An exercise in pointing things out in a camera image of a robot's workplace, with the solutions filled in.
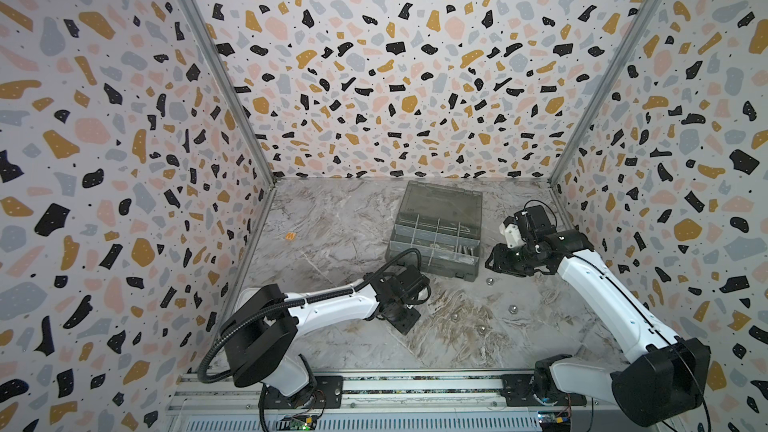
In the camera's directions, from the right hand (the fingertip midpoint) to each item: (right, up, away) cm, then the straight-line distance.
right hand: (487, 259), depth 79 cm
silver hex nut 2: (0, -21, +5) cm, 21 cm away
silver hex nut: (-7, -18, +7) cm, 21 cm away
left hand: (-21, -16, +2) cm, 26 cm away
